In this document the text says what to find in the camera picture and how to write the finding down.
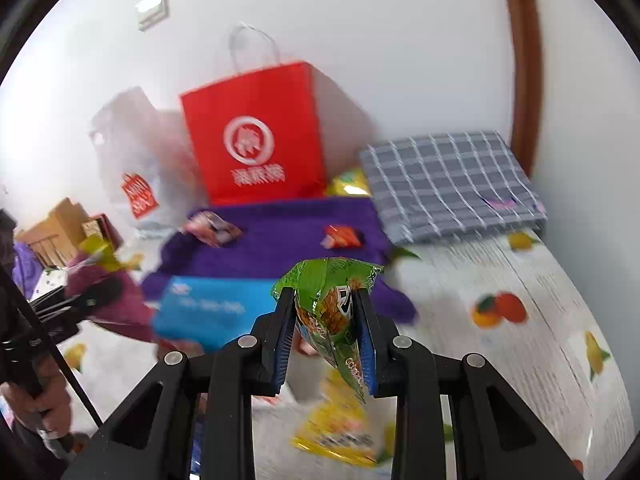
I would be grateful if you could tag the red snack packet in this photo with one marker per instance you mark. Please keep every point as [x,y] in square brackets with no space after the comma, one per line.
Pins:
[342,236]

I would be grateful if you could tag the cardboard box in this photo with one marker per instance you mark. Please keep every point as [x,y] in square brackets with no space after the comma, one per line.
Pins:
[55,230]

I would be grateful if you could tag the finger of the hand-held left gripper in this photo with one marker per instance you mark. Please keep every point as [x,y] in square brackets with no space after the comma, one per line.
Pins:
[95,295]

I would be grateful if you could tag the yellow-green snack packet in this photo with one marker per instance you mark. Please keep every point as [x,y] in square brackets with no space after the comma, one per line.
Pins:
[100,252]

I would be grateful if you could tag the person's left hand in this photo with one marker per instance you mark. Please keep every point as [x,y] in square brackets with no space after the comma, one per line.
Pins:
[50,410]

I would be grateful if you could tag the blue flat box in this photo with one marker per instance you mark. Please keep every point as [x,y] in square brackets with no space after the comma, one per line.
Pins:
[210,305]

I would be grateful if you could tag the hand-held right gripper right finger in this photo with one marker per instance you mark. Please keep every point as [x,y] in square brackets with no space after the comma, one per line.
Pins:
[364,350]

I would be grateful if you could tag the green snack packet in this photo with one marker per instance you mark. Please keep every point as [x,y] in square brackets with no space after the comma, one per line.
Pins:
[325,310]

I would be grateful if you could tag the purple towel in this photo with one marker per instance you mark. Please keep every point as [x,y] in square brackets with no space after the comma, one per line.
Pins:
[280,240]

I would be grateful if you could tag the brown wooden door frame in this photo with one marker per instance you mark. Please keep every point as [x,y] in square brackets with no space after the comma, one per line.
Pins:
[525,60]

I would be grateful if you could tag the purple garment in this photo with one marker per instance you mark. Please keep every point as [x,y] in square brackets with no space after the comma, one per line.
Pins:
[27,270]

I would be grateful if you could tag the pink printed snack packet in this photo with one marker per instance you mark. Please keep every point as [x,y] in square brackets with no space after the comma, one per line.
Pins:
[215,227]

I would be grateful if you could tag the white wall switch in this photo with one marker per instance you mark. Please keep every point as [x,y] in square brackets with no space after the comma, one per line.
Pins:
[152,10]

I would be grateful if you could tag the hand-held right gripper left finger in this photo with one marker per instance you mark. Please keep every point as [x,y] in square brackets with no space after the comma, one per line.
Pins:
[285,340]

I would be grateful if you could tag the fruit print bed sheet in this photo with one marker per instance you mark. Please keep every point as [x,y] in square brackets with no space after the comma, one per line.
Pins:
[500,270]

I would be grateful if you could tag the yellow snack packet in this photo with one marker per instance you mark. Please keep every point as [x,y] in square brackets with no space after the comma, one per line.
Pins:
[335,425]

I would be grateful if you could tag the yellow puffy snack bag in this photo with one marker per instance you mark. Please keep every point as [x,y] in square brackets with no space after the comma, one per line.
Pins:
[347,185]

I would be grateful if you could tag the grey checked pillow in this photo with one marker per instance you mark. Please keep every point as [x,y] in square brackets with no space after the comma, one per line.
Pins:
[450,180]

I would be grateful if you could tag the red paper bag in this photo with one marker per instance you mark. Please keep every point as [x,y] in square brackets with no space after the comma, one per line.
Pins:
[250,125]

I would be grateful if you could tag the white plastic bag red label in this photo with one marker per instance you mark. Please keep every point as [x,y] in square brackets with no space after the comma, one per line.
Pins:
[145,150]

